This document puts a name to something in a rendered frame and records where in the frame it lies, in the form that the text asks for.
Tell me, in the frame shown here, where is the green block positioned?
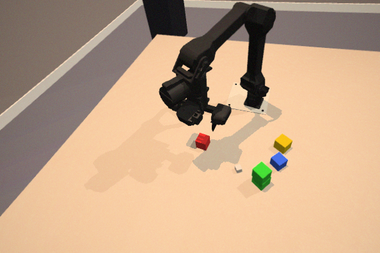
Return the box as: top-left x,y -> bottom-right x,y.
251,161 -> 272,185
252,177 -> 272,191

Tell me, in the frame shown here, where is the red block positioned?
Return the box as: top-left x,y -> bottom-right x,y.
195,133 -> 210,151

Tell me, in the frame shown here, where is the blue block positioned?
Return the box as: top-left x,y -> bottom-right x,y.
270,152 -> 288,171

